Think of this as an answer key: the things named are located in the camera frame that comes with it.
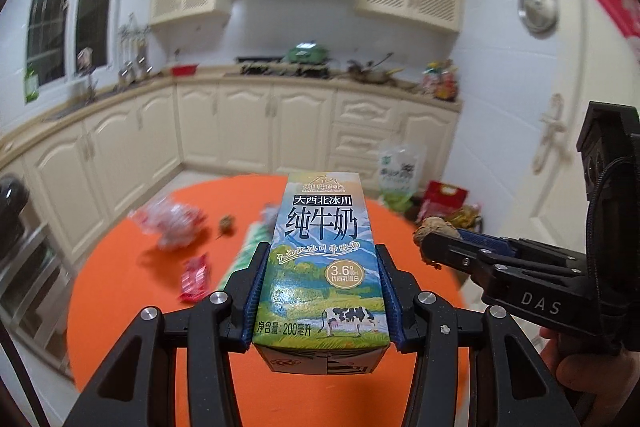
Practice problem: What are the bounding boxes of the red box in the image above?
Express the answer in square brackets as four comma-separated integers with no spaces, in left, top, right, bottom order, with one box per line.
[417,181,470,223]

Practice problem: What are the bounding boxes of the green bottle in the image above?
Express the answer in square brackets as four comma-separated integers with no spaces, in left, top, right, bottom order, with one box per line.
[24,64,41,104]

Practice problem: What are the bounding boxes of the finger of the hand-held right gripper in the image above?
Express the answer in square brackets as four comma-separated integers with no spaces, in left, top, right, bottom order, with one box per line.
[457,229,584,268]
[420,233,502,289]

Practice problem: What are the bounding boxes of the clear plastic bag red print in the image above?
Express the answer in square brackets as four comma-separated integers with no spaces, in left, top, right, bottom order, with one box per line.
[129,198,207,252]

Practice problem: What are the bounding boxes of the hanging utensil rack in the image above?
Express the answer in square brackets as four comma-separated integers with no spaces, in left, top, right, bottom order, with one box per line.
[117,13,153,85]

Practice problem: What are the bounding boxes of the round silver wall clock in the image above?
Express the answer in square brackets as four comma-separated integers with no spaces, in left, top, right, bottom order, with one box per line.
[518,0,558,34]

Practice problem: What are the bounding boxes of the brown walnut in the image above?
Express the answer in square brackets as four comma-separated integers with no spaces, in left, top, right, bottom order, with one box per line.
[413,216,458,265]

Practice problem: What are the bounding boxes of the green striped packet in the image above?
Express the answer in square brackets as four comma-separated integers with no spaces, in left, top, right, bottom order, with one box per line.
[220,221,277,290]

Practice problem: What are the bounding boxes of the condiment bottles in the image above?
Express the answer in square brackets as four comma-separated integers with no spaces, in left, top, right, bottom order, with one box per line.
[420,59,460,102]

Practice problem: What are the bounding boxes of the white door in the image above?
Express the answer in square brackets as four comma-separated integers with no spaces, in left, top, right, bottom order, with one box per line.
[510,0,640,258]

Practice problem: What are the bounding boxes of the white rice bag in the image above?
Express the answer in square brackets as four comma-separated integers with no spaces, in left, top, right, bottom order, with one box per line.
[376,142,426,210]

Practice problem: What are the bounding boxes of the cream base cabinets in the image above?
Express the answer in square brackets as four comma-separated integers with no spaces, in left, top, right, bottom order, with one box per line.
[0,64,463,273]

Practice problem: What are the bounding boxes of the metal shelf rack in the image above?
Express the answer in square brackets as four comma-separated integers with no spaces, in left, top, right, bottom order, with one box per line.
[0,207,76,380]

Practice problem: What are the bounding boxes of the green electric pot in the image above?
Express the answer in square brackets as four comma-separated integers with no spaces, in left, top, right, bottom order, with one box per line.
[285,41,333,64]

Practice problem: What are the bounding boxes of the wok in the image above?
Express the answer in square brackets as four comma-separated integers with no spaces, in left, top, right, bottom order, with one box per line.
[346,53,401,85]

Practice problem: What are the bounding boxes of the gold foil packets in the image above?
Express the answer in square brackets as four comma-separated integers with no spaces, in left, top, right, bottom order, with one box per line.
[447,204,485,232]

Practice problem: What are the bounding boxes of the kitchen window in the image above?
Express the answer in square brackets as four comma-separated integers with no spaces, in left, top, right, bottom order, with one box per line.
[26,0,123,85]

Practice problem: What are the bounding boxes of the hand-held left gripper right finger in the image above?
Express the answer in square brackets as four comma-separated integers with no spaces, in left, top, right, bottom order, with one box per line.
[375,244,568,427]

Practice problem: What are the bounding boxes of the red snack packet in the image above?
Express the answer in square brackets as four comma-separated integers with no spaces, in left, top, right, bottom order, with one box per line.
[179,253,214,304]

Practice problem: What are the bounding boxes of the person's right hand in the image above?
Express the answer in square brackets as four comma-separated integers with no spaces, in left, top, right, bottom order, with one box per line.
[539,326,640,395]

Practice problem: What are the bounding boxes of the black rice cooker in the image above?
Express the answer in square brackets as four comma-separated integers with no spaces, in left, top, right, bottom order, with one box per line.
[0,174,31,233]

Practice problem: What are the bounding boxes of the gas stove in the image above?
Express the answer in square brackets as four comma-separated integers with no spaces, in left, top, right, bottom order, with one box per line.
[235,55,333,78]

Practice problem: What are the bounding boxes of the milk carton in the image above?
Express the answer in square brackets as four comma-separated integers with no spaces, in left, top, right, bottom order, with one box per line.
[252,172,392,377]

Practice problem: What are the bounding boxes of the red wall decoration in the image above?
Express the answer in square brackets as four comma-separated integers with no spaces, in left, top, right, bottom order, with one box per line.
[591,0,640,52]

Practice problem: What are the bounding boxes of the white door handle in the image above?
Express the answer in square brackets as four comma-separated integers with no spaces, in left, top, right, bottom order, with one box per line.
[532,93,569,164]

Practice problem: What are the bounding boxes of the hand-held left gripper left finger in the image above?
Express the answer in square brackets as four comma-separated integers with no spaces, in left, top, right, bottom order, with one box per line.
[75,242,271,427]

